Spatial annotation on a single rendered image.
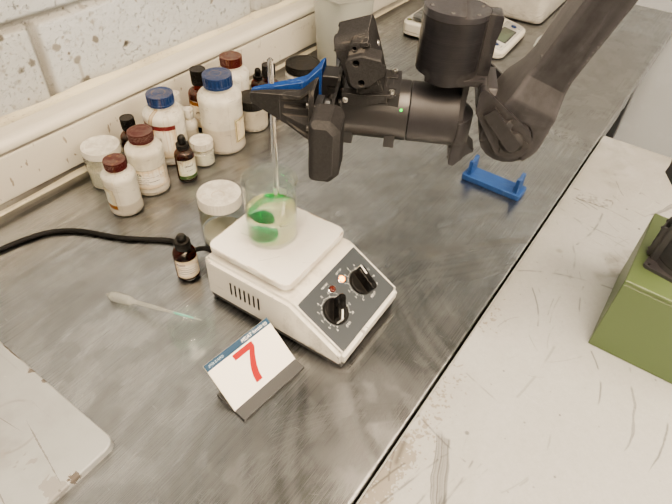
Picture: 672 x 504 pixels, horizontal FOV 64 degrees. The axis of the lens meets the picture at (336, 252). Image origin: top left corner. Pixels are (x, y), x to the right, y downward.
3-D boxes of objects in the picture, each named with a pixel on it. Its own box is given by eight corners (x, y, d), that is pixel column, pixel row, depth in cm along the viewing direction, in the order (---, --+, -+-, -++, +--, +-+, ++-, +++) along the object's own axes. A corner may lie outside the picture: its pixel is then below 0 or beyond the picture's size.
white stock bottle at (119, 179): (147, 197, 83) (134, 149, 77) (141, 217, 79) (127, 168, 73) (114, 197, 82) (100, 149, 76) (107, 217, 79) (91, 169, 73)
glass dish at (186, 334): (167, 354, 62) (163, 342, 61) (172, 317, 66) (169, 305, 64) (215, 350, 63) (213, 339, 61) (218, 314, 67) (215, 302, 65)
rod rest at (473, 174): (525, 192, 87) (532, 173, 85) (517, 202, 85) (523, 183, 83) (469, 169, 91) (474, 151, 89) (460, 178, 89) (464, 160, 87)
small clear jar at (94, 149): (97, 169, 87) (86, 133, 83) (134, 170, 87) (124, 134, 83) (86, 190, 83) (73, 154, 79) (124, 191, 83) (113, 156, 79)
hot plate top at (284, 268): (347, 234, 66) (347, 229, 66) (287, 294, 59) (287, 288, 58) (269, 198, 71) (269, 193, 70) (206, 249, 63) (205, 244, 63)
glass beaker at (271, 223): (238, 226, 66) (231, 169, 60) (287, 213, 68) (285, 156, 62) (258, 264, 61) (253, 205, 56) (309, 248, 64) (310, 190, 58)
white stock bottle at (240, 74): (248, 101, 105) (244, 46, 98) (254, 117, 101) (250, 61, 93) (217, 105, 104) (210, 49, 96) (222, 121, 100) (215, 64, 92)
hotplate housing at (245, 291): (396, 301, 69) (404, 257, 64) (341, 373, 61) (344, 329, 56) (261, 233, 78) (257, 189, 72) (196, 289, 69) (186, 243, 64)
